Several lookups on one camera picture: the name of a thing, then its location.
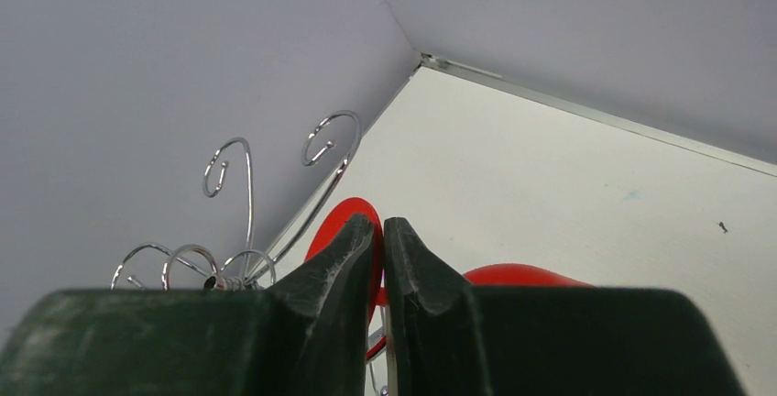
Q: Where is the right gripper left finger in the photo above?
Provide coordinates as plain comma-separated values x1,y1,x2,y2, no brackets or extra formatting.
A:
1,214,376,395

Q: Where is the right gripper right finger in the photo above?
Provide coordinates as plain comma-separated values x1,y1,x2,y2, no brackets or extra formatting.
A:
384,217,744,395

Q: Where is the red wine glass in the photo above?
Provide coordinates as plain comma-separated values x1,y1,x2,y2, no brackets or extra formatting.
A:
303,196,593,364

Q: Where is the chrome wine glass rack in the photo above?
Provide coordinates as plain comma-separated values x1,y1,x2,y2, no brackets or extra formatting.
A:
110,110,389,396

